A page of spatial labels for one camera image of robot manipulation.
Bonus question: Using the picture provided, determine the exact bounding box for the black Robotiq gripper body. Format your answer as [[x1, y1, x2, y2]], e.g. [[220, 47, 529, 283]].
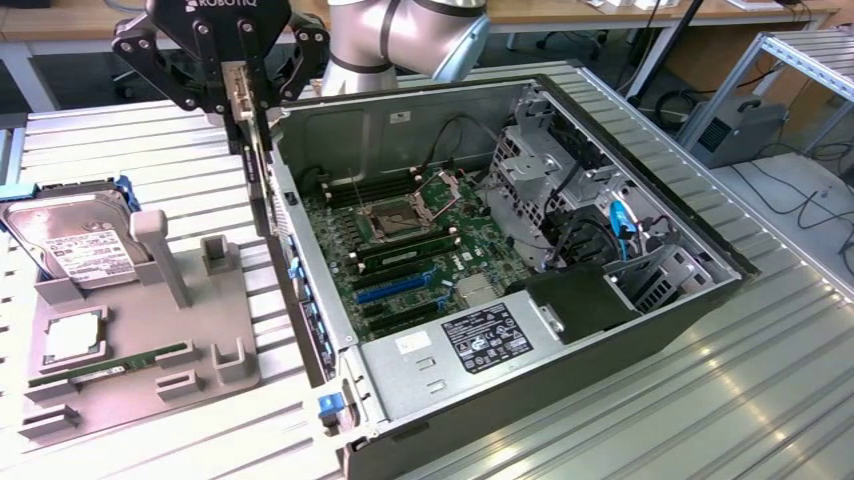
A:
[[142, 0, 294, 67]]

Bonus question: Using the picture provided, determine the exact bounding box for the graphics card with metal bracket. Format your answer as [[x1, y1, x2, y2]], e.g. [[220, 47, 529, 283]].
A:
[[221, 59, 280, 240]]

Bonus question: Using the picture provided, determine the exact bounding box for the wooden desk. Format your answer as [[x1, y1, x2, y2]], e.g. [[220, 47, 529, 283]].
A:
[[485, 0, 839, 101], [0, 0, 334, 114]]

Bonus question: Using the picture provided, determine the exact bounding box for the black RAM slot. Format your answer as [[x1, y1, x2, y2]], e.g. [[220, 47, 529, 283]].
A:
[[329, 185, 424, 208], [321, 167, 416, 189], [348, 230, 457, 261], [345, 225, 455, 255], [326, 179, 421, 202], [324, 173, 419, 195]]

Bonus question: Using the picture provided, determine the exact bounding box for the thin metal locking lever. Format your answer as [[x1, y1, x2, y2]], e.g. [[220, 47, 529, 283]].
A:
[[348, 167, 369, 217]]

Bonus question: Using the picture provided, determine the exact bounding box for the black chair base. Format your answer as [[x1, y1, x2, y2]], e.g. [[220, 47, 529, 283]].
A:
[[532, 29, 609, 51]]

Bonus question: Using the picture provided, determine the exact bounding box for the metal socket cover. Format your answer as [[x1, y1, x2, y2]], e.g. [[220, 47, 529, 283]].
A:
[[407, 169, 463, 225]]

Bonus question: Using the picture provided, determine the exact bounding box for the CPU socket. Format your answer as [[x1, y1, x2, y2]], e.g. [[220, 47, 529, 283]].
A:
[[358, 197, 432, 247]]

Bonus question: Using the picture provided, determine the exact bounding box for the silver hard disk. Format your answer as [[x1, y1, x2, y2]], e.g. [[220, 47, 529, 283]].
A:
[[0, 192, 152, 291]]

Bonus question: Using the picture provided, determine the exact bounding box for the silver drive cage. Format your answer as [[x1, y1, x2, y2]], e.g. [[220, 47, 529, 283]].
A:
[[483, 124, 605, 274]]

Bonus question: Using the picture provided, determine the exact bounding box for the green RAM stick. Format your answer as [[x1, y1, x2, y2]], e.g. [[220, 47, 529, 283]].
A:
[[29, 342, 188, 389], [352, 235, 463, 275]]

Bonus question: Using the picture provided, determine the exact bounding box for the green motherboard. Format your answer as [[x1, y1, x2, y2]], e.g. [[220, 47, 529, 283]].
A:
[[302, 167, 535, 344]]

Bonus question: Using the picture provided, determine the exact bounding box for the blue expansion slot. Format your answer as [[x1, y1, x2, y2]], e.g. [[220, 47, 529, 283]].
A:
[[354, 277, 436, 305]]

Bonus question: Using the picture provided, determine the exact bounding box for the silver chipset heatsink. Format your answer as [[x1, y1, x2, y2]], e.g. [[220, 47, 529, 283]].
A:
[[452, 277, 500, 307]]

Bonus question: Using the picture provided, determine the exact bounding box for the black slanted pole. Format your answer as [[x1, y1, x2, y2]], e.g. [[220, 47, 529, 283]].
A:
[[625, 0, 707, 101]]

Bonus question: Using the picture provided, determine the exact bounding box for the silver CPU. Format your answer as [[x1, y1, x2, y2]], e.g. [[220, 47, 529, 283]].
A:
[[42, 314, 108, 364]]

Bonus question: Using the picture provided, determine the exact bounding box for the grey parts rack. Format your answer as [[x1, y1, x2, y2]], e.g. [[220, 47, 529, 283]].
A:
[[13, 208, 262, 455]]

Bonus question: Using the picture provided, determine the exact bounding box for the black plastic air shroud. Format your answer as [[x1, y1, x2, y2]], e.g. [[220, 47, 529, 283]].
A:
[[505, 264, 645, 346]]

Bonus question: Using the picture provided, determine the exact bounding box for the silver power supply unit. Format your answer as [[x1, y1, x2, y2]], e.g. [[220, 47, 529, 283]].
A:
[[345, 292, 569, 426]]

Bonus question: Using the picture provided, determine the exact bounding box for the silver disk bay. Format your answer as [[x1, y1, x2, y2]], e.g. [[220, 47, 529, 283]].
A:
[[603, 237, 743, 316]]

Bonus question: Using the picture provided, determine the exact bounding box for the open black PC case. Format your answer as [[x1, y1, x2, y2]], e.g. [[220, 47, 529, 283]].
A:
[[237, 72, 761, 480]]

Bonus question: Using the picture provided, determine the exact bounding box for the thin black looped wire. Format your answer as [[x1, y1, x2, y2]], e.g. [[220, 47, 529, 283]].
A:
[[424, 113, 500, 171]]

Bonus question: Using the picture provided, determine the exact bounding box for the blue disk carrier bracket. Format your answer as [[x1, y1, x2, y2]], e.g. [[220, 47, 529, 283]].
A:
[[0, 172, 142, 236]]

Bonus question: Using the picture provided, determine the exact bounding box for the black wire bundle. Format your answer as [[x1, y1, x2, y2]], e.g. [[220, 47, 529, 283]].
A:
[[539, 164, 612, 266]]

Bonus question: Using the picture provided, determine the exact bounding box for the blue data wire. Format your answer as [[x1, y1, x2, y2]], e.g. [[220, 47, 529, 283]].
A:
[[605, 198, 636, 262]]

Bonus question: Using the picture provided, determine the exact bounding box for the grey box with handle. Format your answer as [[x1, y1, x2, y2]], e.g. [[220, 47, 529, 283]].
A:
[[685, 97, 792, 170]]

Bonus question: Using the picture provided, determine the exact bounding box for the aluminium profile frame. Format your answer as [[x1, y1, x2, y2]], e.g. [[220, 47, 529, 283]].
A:
[[672, 29, 854, 166]]

